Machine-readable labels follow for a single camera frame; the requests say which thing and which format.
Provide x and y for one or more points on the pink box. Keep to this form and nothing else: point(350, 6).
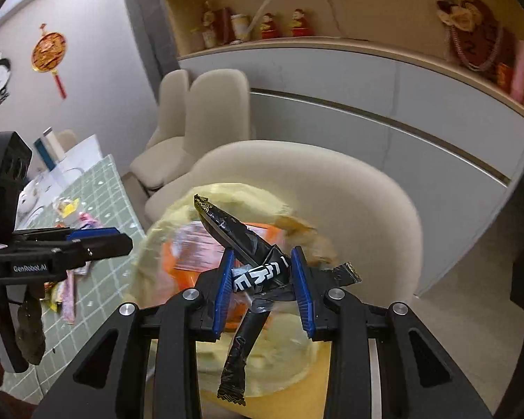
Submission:
point(520, 74)

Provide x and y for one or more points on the white cabinet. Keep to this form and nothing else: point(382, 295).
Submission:
point(332, 87)

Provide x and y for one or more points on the green checked tablecloth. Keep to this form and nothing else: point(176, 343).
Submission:
point(109, 279)

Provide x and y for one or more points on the pink snack packet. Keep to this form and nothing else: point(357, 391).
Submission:
point(70, 297)

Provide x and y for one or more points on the small red box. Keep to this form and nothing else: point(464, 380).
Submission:
point(504, 76)

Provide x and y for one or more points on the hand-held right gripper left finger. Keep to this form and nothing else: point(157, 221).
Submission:
point(225, 297)

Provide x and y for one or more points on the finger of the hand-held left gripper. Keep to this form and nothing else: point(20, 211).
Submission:
point(109, 246)
point(94, 233)

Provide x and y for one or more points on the blue white box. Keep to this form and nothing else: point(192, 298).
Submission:
point(48, 148)

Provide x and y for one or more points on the white bowl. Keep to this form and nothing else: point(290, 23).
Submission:
point(30, 203)

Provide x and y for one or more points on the flower and pearl ornament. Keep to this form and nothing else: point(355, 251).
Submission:
point(471, 39)

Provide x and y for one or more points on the orange packet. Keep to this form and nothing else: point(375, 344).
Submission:
point(179, 266)

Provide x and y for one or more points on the black snack wrapper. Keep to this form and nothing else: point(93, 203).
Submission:
point(262, 253)

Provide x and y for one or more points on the person's left hand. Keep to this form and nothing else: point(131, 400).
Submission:
point(30, 331)

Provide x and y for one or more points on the large beige chair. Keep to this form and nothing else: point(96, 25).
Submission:
point(353, 209)

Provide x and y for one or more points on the white cardboard sheet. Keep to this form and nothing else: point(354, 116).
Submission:
point(85, 152)

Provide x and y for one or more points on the wooden wall shelf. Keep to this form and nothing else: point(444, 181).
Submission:
point(375, 8)

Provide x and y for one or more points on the yellow plastic bag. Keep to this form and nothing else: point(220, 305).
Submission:
point(170, 222)

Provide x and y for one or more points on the red figurine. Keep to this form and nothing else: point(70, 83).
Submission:
point(300, 24)
point(269, 26)

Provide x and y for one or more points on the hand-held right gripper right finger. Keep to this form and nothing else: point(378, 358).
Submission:
point(303, 297)

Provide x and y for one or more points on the dark red box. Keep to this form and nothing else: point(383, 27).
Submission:
point(224, 26)

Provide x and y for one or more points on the yellow figurine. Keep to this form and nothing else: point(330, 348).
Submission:
point(206, 26)

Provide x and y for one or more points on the red gold knot ornament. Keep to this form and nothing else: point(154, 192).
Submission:
point(49, 52)

